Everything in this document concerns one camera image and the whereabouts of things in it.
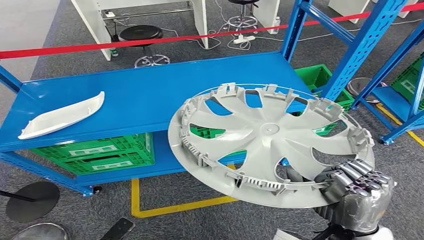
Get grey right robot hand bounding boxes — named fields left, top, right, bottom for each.
left=285, top=158, right=397, bottom=233

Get grey plastic wheel cover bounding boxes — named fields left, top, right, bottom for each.
left=167, top=82, right=376, bottom=210

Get blue metal shelf rack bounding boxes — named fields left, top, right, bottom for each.
left=0, top=0, right=409, bottom=199
left=351, top=19, right=424, bottom=146

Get white curved plastic part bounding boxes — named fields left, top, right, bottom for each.
left=18, top=91, right=106, bottom=141

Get chrome stanchion base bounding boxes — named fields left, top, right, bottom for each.
left=346, top=77, right=388, bottom=104
left=10, top=222, right=70, bottom=240

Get white cabinet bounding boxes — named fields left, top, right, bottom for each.
left=253, top=0, right=282, bottom=34
left=327, top=0, right=371, bottom=25

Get white power strip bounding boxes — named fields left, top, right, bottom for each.
left=232, top=34, right=257, bottom=45

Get black round stool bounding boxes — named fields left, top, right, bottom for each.
left=226, top=0, right=260, bottom=33
left=118, top=25, right=171, bottom=69

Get red barrier tape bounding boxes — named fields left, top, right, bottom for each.
left=0, top=1, right=424, bottom=61

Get black stanchion base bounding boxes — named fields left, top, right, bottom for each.
left=0, top=181, right=61, bottom=223

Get white desk with metal bar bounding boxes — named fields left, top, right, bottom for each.
left=70, top=0, right=210, bottom=62

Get long white floor cable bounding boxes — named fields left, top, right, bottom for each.
left=255, top=18, right=424, bottom=43

